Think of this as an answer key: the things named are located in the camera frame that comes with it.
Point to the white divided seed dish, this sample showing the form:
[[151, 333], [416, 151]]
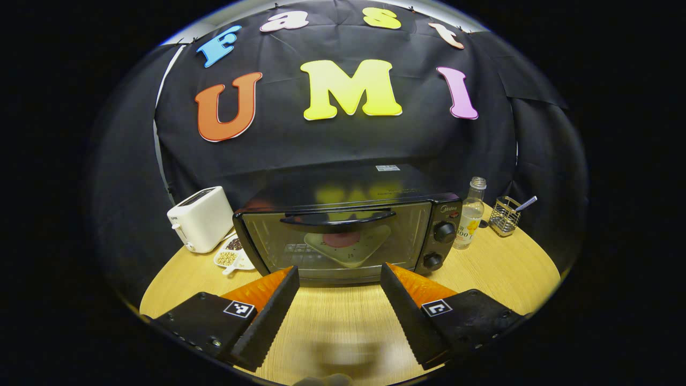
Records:
[[230, 258]]

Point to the metal spoon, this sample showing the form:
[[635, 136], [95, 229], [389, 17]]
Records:
[[526, 203]]

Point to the white square plate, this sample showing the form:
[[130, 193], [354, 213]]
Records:
[[370, 244]]

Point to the black electric oven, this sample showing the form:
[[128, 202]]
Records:
[[412, 236]]

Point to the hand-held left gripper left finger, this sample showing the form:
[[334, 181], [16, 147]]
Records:
[[265, 321]]

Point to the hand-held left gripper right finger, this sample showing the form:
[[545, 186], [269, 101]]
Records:
[[407, 320]]

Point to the pink round food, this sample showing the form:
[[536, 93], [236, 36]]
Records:
[[343, 240]]

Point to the white toaster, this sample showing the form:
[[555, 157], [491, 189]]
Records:
[[203, 220]]

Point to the clear plastic bottle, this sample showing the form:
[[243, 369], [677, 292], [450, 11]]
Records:
[[469, 225]]

